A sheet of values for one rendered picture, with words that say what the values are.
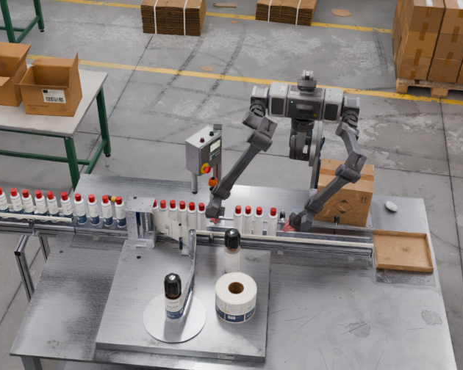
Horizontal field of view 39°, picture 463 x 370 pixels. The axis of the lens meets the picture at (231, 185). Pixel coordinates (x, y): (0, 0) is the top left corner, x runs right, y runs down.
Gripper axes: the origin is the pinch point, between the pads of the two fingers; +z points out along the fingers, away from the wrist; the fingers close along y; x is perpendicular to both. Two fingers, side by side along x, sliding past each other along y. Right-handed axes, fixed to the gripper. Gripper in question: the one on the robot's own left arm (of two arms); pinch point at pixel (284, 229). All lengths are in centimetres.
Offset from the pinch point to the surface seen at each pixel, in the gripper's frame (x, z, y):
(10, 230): -110, 109, 6
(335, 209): 20.2, -19.2, -17.4
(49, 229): -95, 91, 6
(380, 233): 48, -28, -13
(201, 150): -68, -10, 1
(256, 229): -12.5, 8.9, 2.8
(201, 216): -40.1, 22.7, 3.3
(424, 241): 67, -43, -10
